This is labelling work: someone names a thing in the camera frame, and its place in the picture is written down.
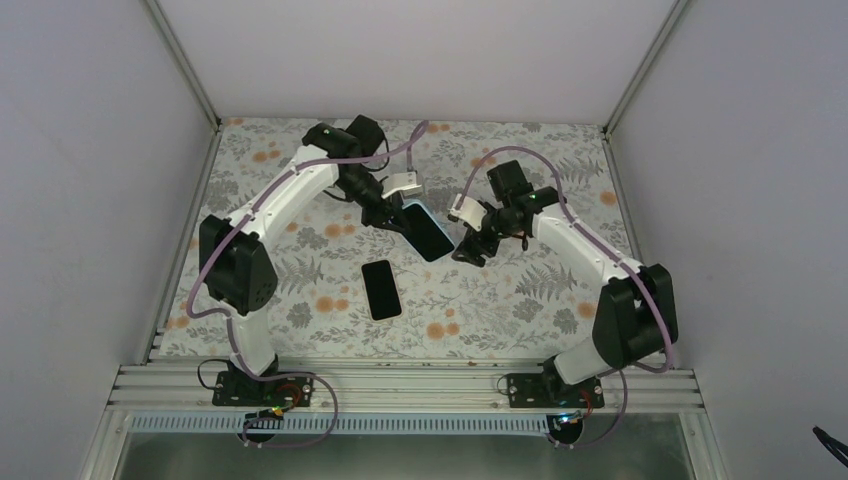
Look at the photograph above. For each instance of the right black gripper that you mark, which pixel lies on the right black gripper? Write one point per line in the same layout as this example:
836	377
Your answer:
473	254

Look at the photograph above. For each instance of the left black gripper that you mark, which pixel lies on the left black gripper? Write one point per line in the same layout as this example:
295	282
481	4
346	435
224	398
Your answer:
385	212

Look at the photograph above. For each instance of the light blue cased phone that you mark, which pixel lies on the light blue cased phone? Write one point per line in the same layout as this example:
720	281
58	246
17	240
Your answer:
425	234

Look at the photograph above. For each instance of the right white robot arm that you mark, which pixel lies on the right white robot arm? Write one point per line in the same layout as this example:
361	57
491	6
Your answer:
635	314

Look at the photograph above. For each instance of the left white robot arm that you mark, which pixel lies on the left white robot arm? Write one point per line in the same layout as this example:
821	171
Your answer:
235	265

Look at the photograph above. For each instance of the black phone on mat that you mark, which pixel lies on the black phone on mat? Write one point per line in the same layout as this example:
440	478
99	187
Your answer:
381	290

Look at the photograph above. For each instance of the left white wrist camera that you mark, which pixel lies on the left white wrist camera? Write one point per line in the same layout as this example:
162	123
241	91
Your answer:
407	184

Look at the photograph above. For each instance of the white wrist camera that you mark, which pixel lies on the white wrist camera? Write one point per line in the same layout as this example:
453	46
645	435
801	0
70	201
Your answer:
407	184
468	211

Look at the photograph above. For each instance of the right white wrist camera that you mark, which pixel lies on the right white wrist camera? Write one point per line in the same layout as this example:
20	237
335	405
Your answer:
468	211

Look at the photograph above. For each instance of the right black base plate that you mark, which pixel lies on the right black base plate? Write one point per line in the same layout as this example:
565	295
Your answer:
539	390

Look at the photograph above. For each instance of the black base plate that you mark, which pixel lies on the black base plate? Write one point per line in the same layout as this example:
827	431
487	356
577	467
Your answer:
237	390
539	390

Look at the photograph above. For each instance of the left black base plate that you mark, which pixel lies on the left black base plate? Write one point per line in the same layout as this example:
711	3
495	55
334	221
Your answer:
237	390

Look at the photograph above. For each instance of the aluminium rail frame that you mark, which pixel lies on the aluminium rail frame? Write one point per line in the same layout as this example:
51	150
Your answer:
400	388

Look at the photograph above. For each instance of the white slotted cable duct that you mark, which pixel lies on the white slotted cable duct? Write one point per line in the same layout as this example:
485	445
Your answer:
346	423

